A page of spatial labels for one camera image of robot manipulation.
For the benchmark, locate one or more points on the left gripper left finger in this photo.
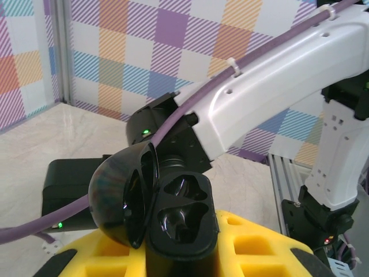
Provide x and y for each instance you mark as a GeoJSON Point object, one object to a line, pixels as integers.
{"type": "Point", "coordinates": [135, 261]}

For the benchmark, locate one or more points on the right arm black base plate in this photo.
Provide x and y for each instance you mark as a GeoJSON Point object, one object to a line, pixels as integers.
{"type": "Point", "coordinates": [291, 219]}

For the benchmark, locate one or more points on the aluminium corner post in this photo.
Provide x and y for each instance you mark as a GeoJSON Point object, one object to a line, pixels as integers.
{"type": "Point", "coordinates": [64, 57]}

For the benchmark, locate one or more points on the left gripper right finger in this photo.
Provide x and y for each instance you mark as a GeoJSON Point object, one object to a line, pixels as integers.
{"type": "Point", "coordinates": [225, 265]}

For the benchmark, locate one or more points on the black earbud charging case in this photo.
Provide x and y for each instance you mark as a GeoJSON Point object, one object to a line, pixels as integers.
{"type": "Point", "coordinates": [184, 213]}

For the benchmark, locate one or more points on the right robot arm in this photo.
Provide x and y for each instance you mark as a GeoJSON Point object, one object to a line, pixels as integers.
{"type": "Point", "coordinates": [288, 72]}

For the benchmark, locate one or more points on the long aluminium mounting rail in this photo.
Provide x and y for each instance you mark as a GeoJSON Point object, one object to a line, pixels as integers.
{"type": "Point", "coordinates": [288, 179]}

